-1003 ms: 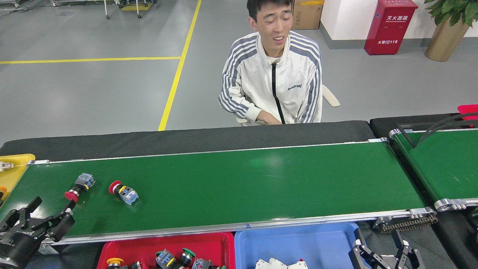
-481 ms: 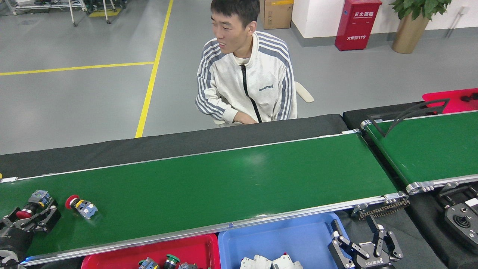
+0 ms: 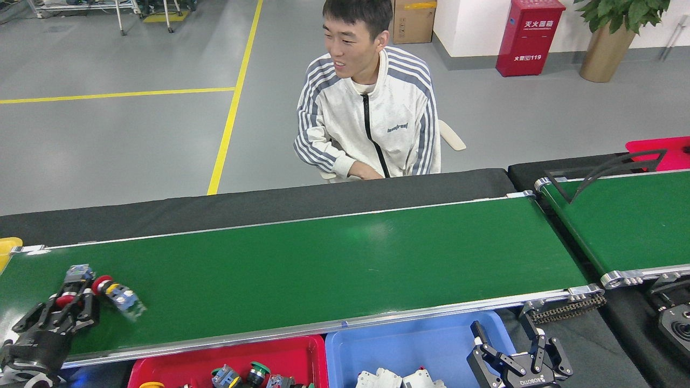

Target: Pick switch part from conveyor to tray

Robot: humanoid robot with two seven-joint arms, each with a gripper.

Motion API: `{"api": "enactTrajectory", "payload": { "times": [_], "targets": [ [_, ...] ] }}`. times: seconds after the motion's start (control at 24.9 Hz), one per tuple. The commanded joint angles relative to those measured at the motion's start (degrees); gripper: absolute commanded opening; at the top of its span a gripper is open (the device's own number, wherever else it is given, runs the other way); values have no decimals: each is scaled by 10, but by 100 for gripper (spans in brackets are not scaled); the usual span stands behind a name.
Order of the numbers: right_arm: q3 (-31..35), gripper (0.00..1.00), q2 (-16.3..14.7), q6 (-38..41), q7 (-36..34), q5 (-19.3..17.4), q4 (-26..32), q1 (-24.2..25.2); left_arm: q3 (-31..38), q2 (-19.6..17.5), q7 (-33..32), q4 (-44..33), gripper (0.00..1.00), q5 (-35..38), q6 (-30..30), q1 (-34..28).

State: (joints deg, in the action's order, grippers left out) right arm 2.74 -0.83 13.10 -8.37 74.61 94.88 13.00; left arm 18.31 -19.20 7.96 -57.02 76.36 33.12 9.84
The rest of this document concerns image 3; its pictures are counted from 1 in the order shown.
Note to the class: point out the red plastic tray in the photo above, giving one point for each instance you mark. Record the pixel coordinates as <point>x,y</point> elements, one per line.
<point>178,366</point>

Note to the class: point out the black conveyor motor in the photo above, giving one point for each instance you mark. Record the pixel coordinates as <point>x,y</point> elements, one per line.
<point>674,323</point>

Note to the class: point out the person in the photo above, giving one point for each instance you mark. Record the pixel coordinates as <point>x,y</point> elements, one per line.
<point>350,118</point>

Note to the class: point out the white stand on wheels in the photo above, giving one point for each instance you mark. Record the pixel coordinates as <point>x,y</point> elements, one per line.
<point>119,19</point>

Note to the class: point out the red fire extinguisher box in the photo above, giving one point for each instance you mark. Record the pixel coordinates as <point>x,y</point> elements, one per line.
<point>531,43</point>

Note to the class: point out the yellow push button switch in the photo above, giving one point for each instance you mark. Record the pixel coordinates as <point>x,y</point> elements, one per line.
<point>151,385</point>

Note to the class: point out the short green conveyor belt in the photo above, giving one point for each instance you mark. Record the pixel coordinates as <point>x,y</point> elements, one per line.
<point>636,226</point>

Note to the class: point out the yellow plastic tray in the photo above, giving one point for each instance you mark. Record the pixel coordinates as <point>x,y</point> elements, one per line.
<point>8,250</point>

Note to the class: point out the blue plastic tray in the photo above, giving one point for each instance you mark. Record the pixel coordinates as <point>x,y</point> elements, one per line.
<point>409,345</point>

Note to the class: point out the potted plant in brass pot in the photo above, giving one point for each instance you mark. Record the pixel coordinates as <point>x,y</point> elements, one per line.
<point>606,54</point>

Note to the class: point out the black table cloth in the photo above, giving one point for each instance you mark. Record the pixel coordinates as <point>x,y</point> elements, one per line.
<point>525,167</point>
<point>161,215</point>

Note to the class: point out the red plastic bin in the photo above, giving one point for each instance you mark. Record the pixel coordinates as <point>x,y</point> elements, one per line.
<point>652,153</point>

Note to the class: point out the brown cardboard box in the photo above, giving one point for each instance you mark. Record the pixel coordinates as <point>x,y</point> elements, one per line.
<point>412,21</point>

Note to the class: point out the person's right hand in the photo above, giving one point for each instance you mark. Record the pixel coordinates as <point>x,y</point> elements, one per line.
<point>366,171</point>

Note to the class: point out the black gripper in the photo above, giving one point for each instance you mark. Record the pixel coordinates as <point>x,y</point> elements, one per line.
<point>35,350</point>
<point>533,381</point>

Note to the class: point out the long green conveyor belt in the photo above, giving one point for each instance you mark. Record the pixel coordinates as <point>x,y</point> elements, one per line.
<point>323,258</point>

